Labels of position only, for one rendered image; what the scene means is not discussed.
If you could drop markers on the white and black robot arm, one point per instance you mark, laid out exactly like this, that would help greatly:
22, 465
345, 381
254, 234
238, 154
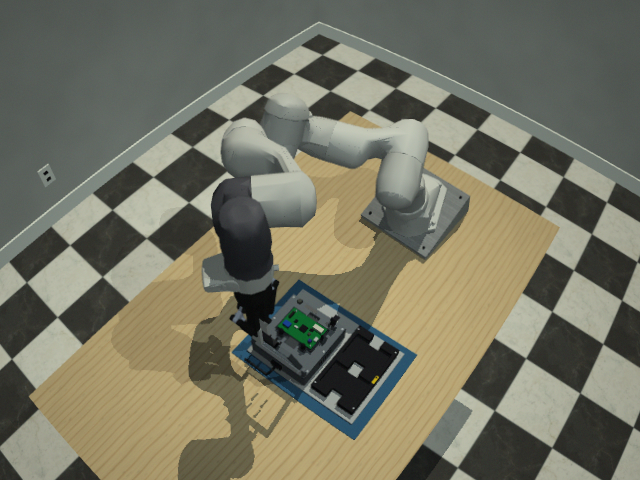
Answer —
288, 200

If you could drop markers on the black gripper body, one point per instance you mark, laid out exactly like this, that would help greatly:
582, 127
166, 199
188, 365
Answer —
245, 300

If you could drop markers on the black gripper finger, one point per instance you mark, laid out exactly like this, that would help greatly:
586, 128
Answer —
263, 316
253, 326

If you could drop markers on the green circuit board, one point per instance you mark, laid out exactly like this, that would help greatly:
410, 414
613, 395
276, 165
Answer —
302, 328

